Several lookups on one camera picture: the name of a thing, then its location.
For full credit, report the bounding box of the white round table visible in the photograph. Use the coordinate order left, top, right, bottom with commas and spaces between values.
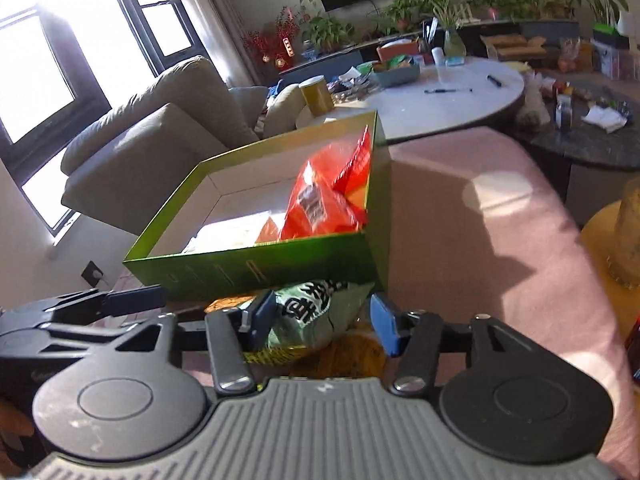
295, 55, 526, 143

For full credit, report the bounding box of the orange box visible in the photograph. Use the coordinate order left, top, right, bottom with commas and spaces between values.
376, 40, 421, 63

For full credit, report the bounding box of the brown cardboard box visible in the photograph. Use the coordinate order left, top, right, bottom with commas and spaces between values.
481, 34, 547, 61

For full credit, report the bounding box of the orange snack bag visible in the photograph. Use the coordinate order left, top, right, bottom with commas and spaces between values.
279, 140, 369, 241

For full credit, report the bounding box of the yellow canister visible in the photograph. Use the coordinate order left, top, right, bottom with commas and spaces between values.
299, 75, 335, 116

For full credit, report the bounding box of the red flower decoration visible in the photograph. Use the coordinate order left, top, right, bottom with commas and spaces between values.
242, 7, 301, 68

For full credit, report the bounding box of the dark television cabinet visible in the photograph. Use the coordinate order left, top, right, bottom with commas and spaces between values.
280, 19, 581, 81

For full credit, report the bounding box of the dark marble table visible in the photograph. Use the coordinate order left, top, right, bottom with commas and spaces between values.
500, 75, 640, 171

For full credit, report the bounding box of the white tissue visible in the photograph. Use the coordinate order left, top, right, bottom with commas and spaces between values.
581, 105, 628, 133

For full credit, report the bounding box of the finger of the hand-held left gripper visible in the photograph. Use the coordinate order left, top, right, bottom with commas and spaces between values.
85, 285, 166, 317

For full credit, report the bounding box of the green cardboard box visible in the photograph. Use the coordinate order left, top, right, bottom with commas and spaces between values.
122, 110, 393, 303

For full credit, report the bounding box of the clear plastic bag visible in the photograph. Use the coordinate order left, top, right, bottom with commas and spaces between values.
517, 72, 553, 133

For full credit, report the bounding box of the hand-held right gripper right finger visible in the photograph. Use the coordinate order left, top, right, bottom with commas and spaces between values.
370, 294, 532, 395

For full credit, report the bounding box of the red snack bag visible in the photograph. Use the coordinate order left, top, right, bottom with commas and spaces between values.
332, 126, 374, 196

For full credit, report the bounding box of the beige sofa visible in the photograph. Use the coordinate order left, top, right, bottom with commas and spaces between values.
60, 55, 311, 236

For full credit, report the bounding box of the yellow snack packet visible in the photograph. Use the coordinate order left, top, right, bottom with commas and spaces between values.
204, 296, 388, 380

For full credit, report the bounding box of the green potted plant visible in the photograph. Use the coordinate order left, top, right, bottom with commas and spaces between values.
380, 0, 451, 36
302, 15, 353, 53
472, 0, 548, 21

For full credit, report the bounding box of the yellow round stool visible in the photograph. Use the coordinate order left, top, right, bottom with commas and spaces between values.
580, 202, 640, 341

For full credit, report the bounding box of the black framed window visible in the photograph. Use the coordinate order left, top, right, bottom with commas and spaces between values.
0, 0, 211, 241

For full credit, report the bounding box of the small green box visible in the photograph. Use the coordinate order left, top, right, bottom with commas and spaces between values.
592, 24, 631, 51

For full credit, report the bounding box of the dark glass jar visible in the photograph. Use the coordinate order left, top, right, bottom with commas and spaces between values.
555, 95, 573, 131

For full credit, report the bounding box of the glass vase with plant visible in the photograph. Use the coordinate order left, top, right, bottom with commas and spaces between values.
442, 15, 467, 58

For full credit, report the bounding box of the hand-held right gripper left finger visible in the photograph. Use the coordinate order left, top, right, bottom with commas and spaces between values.
114, 290, 279, 395

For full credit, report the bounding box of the teal tray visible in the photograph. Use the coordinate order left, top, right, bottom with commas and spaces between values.
372, 62, 421, 88

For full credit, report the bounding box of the green snack bag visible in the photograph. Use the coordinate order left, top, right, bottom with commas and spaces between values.
267, 280, 376, 353

